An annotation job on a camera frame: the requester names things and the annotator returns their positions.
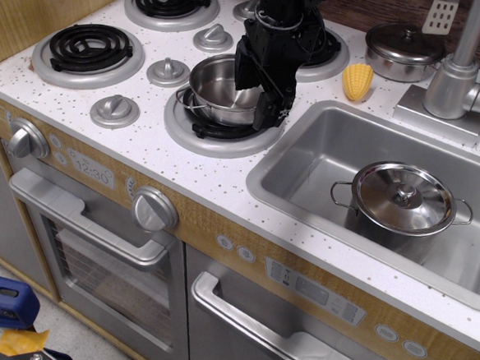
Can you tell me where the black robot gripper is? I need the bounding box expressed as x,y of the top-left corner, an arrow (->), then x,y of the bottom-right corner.
234,7 -> 325,131

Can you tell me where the small steel pan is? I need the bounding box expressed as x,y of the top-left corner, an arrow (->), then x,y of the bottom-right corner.
175,53 -> 263,127

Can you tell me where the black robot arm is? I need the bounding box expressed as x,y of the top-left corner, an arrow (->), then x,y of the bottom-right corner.
234,0 -> 325,131

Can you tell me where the back right stove burner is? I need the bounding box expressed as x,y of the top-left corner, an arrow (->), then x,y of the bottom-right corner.
296,29 -> 350,83

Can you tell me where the stove burner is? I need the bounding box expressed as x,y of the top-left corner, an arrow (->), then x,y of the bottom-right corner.
124,0 -> 220,33
296,29 -> 350,83
164,88 -> 284,159
31,24 -> 145,90

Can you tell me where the front right stove burner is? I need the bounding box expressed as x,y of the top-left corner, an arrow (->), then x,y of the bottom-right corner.
164,88 -> 284,159

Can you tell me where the back left stove burner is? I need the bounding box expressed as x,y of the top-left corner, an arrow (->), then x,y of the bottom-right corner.
124,0 -> 220,33

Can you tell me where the lidded steel pan on counter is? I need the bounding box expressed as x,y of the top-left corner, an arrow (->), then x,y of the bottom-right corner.
365,22 -> 446,83

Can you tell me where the front left stove burner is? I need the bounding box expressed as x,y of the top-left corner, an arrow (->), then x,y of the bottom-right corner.
31,24 -> 145,90

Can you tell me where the silver stovetop knob upper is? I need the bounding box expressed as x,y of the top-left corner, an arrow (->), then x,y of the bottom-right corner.
193,24 -> 233,53

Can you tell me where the silver stovetop knob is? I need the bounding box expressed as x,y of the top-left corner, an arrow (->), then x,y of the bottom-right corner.
90,95 -> 140,129
146,57 -> 190,88
233,0 -> 260,22
193,24 -> 233,53

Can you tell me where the grey sink basin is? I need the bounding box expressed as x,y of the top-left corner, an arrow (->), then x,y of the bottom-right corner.
247,101 -> 480,311

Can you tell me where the silver stovetop knob back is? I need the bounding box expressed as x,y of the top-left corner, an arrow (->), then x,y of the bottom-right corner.
233,0 -> 260,22

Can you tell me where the silver stovetop knob middle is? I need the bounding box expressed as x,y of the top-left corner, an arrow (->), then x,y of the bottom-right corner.
146,57 -> 190,88

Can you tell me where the yellow toy corn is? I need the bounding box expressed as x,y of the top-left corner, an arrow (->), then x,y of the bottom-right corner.
342,63 -> 374,101

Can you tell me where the silver stovetop knob front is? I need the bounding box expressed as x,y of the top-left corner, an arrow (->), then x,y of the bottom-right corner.
90,95 -> 140,129

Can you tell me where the right oven dial knob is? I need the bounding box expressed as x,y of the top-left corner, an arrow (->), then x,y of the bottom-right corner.
132,186 -> 178,233

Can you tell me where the oven dial knob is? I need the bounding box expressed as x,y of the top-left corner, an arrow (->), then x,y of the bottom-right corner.
132,186 -> 178,233
7,118 -> 50,159

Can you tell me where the lidded steel pot in sink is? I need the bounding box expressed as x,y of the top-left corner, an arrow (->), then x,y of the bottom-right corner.
330,161 -> 474,265

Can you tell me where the white slotted spatula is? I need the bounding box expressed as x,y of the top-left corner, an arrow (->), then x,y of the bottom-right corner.
422,0 -> 459,36

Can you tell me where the silver toy faucet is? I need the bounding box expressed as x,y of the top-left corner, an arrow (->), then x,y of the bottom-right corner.
393,0 -> 480,147

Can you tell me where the left oven dial knob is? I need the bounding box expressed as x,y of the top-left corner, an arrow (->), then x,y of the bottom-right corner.
7,118 -> 50,159

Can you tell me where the blue clamp tool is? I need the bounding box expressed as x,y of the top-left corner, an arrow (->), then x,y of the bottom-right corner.
0,276 -> 40,330

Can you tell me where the yellow tape piece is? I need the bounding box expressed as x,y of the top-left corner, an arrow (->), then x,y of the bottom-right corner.
0,329 -> 50,356

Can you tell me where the oven door with handle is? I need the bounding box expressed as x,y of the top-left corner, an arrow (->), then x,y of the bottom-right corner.
8,156 -> 189,360

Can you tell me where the dishwasher door with handle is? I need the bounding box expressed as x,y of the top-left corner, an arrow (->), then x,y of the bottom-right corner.
177,242 -> 480,360

